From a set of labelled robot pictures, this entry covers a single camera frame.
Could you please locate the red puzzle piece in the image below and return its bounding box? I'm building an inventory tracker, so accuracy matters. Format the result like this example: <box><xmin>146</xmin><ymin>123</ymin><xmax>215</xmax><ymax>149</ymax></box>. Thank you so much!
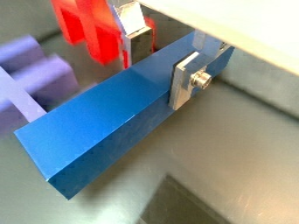
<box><xmin>51</xmin><ymin>0</ymin><xmax>157</xmax><ymax>66</ymax></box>

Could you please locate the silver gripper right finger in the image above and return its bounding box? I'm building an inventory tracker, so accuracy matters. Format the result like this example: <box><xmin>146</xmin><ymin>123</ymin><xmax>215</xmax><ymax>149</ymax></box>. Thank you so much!
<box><xmin>169</xmin><ymin>30</ymin><xmax>227</xmax><ymax>110</ymax></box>

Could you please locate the purple puzzle piece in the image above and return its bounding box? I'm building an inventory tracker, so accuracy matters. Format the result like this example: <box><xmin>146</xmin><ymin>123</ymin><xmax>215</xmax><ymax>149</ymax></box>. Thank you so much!
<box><xmin>0</xmin><ymin>35</ymin><xmax>79</xmax><ymax>136</ymax></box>

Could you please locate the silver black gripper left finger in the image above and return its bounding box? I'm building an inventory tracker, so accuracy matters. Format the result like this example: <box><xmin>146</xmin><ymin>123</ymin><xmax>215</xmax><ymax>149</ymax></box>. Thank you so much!
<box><xmin>109</xmin><ymin>0</ymin><xmax>154</xmax><ymax>68</ymax></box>

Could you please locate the blue rectangular block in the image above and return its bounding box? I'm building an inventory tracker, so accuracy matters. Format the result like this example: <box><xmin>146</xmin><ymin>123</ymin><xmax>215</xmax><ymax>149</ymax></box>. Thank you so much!
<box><xmin>14</xmin><ymin>31</ymin><xmax>237</xmax><ymax>200</ymax></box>

